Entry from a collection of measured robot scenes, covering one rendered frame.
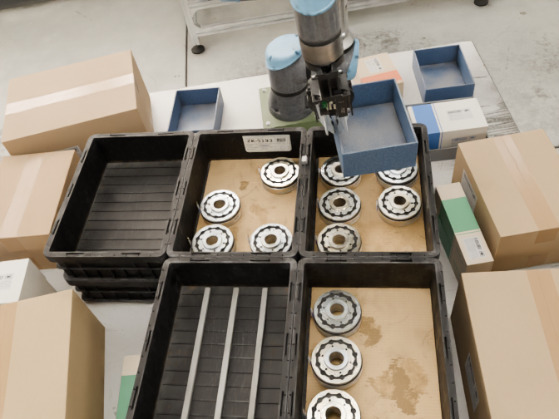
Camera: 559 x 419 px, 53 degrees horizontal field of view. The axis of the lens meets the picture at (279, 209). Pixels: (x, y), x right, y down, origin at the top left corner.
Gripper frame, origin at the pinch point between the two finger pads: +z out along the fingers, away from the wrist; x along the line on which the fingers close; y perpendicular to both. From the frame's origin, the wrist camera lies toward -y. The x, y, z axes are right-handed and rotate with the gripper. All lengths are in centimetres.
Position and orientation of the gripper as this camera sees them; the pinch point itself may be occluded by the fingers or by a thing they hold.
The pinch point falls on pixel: (335, 125)
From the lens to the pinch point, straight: 118.5
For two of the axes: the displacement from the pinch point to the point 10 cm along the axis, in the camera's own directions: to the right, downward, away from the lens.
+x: 9.8, -1.8, -1.1
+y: 0.7, 7.8, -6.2
